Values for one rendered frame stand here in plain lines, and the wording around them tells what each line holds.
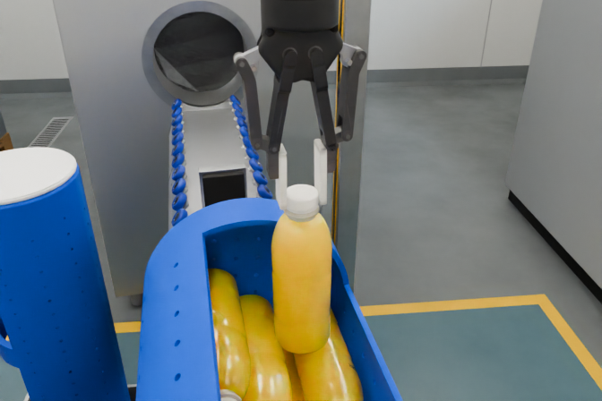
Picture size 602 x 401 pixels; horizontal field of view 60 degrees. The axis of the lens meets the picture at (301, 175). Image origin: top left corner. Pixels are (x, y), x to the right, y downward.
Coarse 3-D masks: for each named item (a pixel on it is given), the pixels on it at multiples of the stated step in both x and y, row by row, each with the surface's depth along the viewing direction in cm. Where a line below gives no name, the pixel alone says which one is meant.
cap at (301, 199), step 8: (304, 184) 61; (288, 192) 59; (296, 192) 59; (304, 192) 59; (312, 192) 59; (288, 200) 58; (296, 200) 58; (304, 200) 58; (312, 200) 58; (288, 208) 59; (296, 208) 58; (304, 208) 58; (312, 208) 58
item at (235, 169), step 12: (204, 168) 112; (216, 168) 112; (228, 168) 112; (240, 168) 112; (204, 180) 110; (216, 180) 110; (228, 180) 111; (240, 180) 112; (204, 192) 111; (216, 192) 112; (228, 192) 112; (240, 192) 113; (204, 204) 114
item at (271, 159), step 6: (264, 138) 55; (264, 144) 55; (264, 150) 55; (270, 156) 56; (276, 156) 56; (270, 162) 56; (276, 162) 56; (270, 168) 56; (276, 168) 57; (270, 174) 57; (276, 174) 57
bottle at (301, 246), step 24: (288, 216) 59; (312, 216) 59; (288, 240) 59; (312, 240) 59; (288, 264) 60; (312, 264) 60; (288, 288) 61; (312, 288) 61; (288, 312) 63; (312, 312) 63; (288, 336) 65; (312, 336) 65
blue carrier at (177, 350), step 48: (192, 240) 65; (240, 240) 73; (144, 288) 69; (192, 288) 57; (240, 288) 77; (336, 288) 78; (144, 336) 59; (192, 336) 51; (144, 384) 52; (192, 384) 46; (384, 384) 60
